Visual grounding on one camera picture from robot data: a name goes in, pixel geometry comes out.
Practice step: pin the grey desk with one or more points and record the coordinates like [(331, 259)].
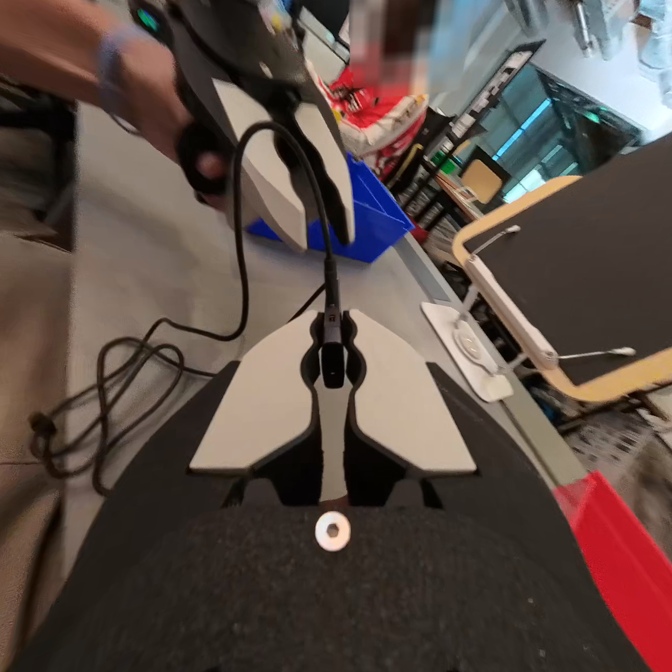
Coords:
[(158, 273)]

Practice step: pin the red white printed bag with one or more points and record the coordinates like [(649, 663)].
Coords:
[(383, 110)]

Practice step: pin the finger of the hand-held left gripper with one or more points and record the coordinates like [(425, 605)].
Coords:
[(331, 179), (268, 168)]

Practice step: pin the blue plastic bin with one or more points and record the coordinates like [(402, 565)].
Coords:
[(378, 221)]

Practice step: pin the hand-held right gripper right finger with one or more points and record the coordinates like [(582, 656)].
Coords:
[(415, 420)]

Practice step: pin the blue wristband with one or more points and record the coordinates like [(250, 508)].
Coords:
[(110, 63)]

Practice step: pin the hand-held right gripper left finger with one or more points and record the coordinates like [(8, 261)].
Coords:
[(252, 420)]

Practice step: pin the red plastic bin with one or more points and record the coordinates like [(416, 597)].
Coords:
[(620, 578)]

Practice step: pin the person's left forearm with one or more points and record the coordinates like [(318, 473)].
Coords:
[(53, 42)]

